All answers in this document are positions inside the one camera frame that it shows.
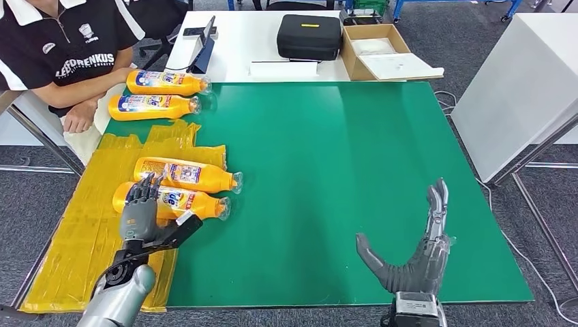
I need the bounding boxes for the person's right hand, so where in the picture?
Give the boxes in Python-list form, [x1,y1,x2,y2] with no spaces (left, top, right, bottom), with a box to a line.
[112,67,138,86]

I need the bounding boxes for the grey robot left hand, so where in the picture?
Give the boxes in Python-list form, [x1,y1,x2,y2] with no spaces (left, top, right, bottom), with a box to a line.
[119,172,179,245]

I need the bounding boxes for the person's left hand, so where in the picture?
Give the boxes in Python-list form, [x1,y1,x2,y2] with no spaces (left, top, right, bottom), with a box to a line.
[63,98,100,134]

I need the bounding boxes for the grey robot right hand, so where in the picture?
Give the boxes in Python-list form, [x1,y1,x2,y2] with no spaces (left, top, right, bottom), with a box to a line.
[355,178,453,296]

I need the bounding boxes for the orange detergent bottle clear cap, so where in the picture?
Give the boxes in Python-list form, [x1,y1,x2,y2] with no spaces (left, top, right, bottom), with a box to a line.
[133,157,244,195]
[126,69,213,97]
[108,95,202,122]
[112,181,232,222]

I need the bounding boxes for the white table with metal legs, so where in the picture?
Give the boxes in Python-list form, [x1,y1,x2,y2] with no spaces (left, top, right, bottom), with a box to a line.
[451,12,578,294]
[0,90,85,177]

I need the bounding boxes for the black office chair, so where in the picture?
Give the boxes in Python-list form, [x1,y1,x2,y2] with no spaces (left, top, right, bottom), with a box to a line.
[127,0,194,71]

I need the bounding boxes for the yellow plastic sheet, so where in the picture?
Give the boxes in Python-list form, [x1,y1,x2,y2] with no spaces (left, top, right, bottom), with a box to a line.
[18,120,228,315]

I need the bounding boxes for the person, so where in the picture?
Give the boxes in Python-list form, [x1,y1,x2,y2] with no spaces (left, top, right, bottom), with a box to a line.
[0,0,148,167]

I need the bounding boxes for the black phone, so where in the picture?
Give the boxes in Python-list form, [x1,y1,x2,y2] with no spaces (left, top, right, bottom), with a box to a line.
[183,26,218,38]

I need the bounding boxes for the tablet with blue cover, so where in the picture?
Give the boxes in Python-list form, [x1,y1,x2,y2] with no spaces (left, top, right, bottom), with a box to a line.
[187,16,217,75]

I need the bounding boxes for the white desk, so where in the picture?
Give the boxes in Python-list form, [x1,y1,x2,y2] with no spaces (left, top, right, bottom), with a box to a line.
[165,10,352,84]

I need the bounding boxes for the white paper sheet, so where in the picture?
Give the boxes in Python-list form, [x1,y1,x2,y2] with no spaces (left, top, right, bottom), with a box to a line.
[249,61,320,78]

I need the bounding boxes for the black zip case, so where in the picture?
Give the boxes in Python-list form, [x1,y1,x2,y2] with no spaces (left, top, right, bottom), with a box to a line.
[276,14,343,62]

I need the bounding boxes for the white flat sheet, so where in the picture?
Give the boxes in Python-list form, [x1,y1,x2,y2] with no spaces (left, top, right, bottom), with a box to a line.
[359,53,446,82]

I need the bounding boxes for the open cardboard box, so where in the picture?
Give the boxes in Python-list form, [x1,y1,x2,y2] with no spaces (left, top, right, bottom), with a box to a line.
[341,23,446,83]

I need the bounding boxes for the white padding bag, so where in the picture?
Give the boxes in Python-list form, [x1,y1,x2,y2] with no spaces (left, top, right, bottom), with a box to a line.
[350,38,398,57]

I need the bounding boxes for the black device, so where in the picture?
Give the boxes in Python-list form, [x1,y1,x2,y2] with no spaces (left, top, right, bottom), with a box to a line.
[339,6,384,26]

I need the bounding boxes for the green plastic crate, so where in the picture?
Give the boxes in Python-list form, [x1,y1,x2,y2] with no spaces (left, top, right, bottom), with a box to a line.
[352,0,389,16]

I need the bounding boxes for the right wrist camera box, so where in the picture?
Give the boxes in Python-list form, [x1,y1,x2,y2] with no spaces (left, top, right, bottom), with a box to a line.
[381,292,448,327]

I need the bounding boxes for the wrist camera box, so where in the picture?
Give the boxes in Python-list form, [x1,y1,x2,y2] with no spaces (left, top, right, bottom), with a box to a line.
[112,211,204,268]
[381,292,448,327]

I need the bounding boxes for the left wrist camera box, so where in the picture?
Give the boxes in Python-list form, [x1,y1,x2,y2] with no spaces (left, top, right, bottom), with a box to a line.
[112,211,204,268]

